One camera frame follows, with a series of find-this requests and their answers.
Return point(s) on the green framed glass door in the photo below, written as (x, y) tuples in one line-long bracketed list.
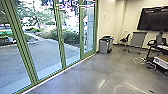
[(88, 28)]

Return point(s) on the green window frame wall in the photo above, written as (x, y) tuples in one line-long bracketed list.
[(20, 40)]

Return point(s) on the black equipment cart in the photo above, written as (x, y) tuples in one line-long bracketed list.
[(160, 50)]

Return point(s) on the black wall screen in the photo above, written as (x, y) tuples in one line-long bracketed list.
[(154, 18)]

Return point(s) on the white wall switch plate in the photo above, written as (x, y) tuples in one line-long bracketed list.
[(104, 15)]

